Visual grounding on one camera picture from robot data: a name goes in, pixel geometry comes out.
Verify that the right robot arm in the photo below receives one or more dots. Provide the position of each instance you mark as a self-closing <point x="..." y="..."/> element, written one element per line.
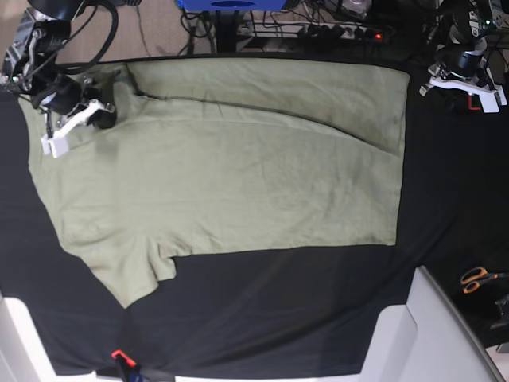
<point x="44" y="30"/>

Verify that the olive green T-shirt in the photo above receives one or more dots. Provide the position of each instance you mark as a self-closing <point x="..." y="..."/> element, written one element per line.
<point x="212" y="156"/>

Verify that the black table cloth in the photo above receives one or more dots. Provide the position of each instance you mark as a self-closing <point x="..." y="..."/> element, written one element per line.
<point x="293" y="313"/>

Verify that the red black clamp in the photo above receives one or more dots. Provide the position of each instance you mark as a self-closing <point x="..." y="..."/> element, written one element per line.
<point x="127" y="368"/>
<point x="473" y="103"/>

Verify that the red black clamp right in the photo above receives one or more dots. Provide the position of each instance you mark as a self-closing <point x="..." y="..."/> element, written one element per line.
<point x="473" y="103"/>

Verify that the blue plastic bin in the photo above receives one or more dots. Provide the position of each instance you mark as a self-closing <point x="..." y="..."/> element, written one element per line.
<point x="225" y="5"/>

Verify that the white power strip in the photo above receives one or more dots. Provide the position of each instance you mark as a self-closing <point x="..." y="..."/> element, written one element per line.
<point x="299" y="29"/>

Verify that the orange handled scissors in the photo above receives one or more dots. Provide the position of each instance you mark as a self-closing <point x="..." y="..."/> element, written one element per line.
<point x="476" y="277"/>

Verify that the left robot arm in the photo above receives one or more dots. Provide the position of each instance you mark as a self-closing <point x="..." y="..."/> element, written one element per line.
<point x="471" y="22"/>

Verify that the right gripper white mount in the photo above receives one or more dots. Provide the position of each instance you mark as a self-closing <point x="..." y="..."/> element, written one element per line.
<point x="68" y="103"/>

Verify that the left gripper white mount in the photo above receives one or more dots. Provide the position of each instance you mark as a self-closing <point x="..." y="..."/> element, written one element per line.
<point x="466" y="71"/>

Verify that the red black clamp bottom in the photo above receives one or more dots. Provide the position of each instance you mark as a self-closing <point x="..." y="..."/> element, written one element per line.
<point x="127" y="368"/>

